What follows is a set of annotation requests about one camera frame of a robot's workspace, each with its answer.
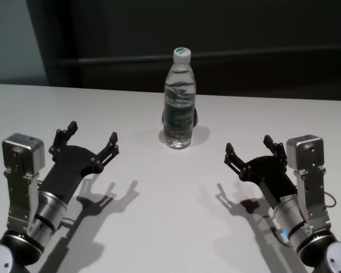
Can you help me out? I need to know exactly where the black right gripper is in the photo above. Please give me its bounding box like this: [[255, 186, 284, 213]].
[[224, 135, 298, 206]]

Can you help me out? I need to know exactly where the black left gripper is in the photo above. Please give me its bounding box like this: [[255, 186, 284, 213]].
[[40, 121, 120, 201]]

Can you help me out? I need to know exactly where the clear water bottle green label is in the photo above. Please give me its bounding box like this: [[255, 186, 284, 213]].
[[163, 47, 196, 150]]

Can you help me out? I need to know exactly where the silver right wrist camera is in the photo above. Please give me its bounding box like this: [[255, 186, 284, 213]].
[[285, 134, 330, 226]]

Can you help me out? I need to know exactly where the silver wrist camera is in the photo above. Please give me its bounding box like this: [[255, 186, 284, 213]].
[[285, 134, 330, 226], [1, 133, 46, 231]]

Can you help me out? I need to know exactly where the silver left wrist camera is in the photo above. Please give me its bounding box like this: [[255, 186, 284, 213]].
[[1, 133, 46, 231]]

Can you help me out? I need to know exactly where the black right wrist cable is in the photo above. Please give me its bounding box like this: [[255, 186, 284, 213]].
[[323, 192, 337, 210]]

